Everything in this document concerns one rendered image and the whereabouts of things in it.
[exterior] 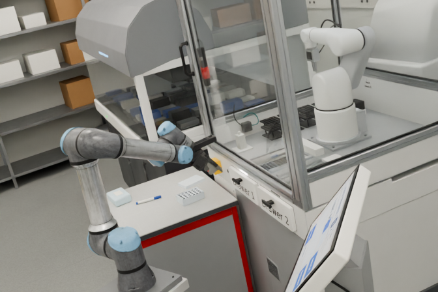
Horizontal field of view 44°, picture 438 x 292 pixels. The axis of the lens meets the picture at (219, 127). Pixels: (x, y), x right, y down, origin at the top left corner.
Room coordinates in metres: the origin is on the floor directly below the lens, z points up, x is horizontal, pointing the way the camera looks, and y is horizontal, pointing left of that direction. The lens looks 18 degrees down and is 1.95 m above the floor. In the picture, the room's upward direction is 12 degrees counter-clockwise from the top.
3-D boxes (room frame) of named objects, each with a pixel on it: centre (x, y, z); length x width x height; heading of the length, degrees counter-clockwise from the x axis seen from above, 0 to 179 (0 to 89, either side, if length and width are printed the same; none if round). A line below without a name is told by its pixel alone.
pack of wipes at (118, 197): (2.77, 0.62, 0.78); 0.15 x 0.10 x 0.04; 27
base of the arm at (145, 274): (1.87, 0.44, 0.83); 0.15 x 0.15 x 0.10
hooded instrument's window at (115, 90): (4.12, 0.19, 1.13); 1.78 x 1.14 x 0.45; 20
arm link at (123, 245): (1.88, 0.45, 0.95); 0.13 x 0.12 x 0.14; 43
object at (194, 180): (2.81, 0.21, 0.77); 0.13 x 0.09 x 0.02; 123
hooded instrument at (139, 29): (4.14, 0.18, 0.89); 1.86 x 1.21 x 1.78; 20
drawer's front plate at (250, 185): (2.39, -0.06, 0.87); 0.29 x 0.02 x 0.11; 20
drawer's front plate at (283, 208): (2.10, -0.17, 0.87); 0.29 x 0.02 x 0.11; 20
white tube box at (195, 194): (2.59, 0.22, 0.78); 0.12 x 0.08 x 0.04; 115
